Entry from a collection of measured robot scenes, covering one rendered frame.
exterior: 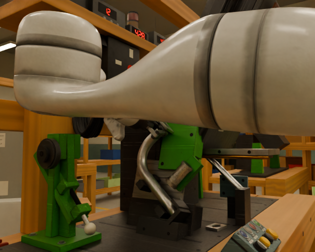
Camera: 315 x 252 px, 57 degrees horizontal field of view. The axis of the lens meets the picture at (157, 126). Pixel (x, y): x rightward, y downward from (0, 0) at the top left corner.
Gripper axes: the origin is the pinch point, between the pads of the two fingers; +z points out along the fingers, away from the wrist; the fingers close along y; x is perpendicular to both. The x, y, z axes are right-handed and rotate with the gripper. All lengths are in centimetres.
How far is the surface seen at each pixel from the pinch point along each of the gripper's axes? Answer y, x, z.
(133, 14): 61, -19, 9
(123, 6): 605, -25, 356
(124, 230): -17.1, 25.8, -0.9
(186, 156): -11.5, -0.8, 2.9
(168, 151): -6.2, 2.6, 2.9
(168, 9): 75, -34, 33
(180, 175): -16.3, 3.1, -0.3
